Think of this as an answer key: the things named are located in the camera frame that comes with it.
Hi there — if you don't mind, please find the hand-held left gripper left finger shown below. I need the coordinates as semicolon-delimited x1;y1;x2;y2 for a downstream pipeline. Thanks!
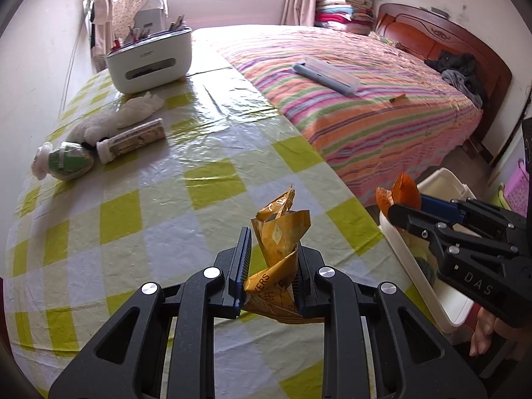
50;226;253;399

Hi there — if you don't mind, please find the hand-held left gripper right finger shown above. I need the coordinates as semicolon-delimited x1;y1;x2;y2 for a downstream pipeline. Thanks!
294;245;487;399

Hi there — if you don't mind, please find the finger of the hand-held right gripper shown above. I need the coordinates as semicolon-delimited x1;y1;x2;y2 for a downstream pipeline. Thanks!
388;202;517;259
419;194;532;238

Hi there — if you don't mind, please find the orange peel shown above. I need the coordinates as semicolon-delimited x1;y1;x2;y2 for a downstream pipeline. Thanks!
375;172;422;229

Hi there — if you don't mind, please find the white plastic bin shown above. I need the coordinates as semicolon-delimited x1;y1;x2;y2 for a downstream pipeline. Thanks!
378;168;477;333

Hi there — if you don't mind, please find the yellow snack wrapper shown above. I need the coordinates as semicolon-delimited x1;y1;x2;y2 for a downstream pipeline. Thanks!
243;183;325;325

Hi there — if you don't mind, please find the person's right hand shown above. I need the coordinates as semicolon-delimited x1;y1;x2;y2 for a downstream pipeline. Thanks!
469;305;520;358

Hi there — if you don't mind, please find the purple plastic basket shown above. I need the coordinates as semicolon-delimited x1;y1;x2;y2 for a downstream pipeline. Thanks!
496;158;529;217

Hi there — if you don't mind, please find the green checkered tablecloth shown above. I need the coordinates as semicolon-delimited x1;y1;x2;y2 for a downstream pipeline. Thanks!
0;29;391;399

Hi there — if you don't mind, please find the striped bed sheet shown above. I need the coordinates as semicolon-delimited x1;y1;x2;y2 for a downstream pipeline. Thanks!
193;25;487;208

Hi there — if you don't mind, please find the grey cloth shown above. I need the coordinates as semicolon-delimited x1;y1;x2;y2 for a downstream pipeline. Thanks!
441;70;485;109

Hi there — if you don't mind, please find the dark clothes pile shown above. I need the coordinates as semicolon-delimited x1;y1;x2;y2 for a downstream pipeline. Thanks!
424;50;476;81

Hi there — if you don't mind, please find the cylindrical snack tube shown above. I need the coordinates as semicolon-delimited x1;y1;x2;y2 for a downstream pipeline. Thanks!
95;118;166;165

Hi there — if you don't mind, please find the grey remote control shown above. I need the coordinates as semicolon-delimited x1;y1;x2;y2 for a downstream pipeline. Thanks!
292;58;360;95

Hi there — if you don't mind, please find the floral pillow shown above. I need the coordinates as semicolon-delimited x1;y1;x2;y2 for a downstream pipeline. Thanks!
368;31;402;47

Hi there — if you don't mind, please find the crumpled white tissue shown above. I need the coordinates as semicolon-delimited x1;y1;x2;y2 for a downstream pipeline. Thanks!
110;91;165;129

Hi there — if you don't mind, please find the wooden headboard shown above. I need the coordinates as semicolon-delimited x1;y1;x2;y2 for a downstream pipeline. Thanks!
374;3;513;167

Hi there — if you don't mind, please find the green white plastic bag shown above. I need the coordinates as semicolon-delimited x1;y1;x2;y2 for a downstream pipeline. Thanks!
31;141;95;181

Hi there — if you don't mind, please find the white fluffy cloth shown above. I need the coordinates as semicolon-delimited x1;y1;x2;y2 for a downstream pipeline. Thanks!
66;114;121;144

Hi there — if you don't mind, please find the white desk organizer box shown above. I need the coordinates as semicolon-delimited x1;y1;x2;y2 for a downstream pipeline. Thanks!
104;27;193;94

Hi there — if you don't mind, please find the stack of folded blankets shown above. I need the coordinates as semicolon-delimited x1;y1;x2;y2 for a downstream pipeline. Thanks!
314;0;377;36

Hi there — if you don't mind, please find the white appliance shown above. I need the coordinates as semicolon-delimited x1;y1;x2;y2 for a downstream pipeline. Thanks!
135;0;168;34

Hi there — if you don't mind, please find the white hanging garment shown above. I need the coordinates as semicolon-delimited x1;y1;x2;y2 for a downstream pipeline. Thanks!
89;0;115;61

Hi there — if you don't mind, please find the spotted white cloth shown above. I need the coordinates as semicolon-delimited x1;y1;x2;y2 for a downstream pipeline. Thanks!
112;0;167;38

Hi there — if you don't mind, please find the thin wall cable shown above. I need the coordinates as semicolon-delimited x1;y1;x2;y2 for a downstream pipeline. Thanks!
60;29;86;109

